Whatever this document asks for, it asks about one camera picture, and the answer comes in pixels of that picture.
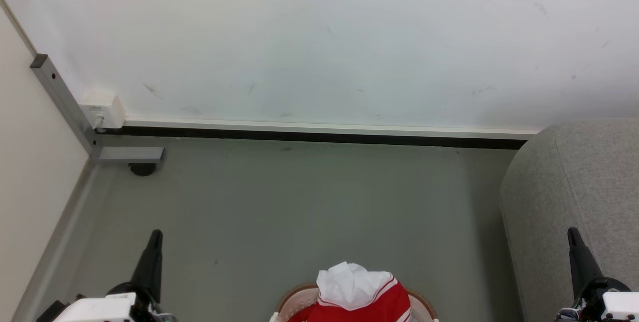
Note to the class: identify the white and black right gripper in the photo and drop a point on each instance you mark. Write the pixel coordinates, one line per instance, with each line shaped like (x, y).
(611, 302)

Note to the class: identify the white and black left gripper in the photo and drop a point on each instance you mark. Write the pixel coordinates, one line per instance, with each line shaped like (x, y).
(107, 308)

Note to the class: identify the red and white jersey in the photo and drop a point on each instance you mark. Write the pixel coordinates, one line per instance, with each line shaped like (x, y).
(357, 294)

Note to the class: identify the white plastic laundry basket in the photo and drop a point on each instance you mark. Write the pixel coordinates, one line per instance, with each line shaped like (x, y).
(424, 309)

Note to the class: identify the grey fabric sofa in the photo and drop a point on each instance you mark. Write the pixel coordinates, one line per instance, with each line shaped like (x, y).
(564, 202)

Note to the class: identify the black caster wheel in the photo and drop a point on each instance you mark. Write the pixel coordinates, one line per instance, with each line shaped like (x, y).
(143, 168)

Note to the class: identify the black and white baseboard strip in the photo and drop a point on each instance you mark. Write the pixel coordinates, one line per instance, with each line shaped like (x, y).
(324, 132)

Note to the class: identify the white wall socket box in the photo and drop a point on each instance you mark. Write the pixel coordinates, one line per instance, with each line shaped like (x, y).
(102, 108)

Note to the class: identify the grey metal frame leg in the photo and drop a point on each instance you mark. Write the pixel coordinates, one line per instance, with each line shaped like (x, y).
(65, 102)

